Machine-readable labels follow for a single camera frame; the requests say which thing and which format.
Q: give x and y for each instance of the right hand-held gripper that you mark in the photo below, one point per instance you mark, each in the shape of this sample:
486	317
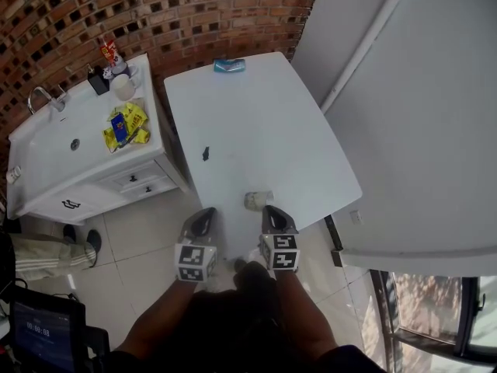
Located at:
280	252

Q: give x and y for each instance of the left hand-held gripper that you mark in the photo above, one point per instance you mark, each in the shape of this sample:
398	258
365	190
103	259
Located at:
190	260

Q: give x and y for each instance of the pale patterned cup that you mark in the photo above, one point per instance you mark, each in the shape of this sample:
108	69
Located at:
257	200

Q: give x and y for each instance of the person's left forearm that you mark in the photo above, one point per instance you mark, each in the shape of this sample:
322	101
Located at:
163	317

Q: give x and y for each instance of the person's right forearm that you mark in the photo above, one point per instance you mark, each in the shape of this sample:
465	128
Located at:
303	313

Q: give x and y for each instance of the black table leg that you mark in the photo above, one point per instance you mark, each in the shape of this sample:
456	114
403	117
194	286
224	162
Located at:
334	239

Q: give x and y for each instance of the small black clip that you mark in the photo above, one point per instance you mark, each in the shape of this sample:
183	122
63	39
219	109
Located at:
206	153

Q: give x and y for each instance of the person's dark clothing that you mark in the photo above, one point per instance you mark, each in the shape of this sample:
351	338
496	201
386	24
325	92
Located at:
233	325

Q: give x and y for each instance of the yellow crumpled packets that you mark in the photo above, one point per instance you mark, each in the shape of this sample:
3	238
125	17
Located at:
136	119

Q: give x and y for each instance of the blue small packet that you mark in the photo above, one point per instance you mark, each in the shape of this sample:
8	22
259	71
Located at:
119	127

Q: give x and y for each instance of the sink drain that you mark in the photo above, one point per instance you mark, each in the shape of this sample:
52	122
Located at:
75	144

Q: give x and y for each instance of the white mug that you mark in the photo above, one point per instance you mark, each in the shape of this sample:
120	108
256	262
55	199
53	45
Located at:
123	88

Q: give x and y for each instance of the white sink vanity cabinet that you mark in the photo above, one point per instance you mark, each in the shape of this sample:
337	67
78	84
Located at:
58	161

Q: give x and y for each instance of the purple mug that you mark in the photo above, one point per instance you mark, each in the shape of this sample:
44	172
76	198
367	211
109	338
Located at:
121	68

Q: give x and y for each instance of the black soap dispenser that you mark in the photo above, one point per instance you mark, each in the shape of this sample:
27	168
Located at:
97	81

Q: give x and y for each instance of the red toothpaste packet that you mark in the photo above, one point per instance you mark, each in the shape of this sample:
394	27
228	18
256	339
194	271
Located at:
109	52

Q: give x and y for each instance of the black tablet screen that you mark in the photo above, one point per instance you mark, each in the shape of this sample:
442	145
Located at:
42	330

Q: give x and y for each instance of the white small roll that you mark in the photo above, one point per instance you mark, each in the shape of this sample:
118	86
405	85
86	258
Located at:
13	174

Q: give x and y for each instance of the chrome faucet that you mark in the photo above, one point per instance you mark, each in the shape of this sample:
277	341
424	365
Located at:
46	97

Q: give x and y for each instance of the white wall outlet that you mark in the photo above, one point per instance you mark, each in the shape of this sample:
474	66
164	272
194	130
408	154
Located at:
356	217

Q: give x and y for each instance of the white wall pipe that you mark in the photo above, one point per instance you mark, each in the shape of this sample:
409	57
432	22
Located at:
369	41

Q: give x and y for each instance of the black window frame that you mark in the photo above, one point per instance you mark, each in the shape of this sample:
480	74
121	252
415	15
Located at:
466	313

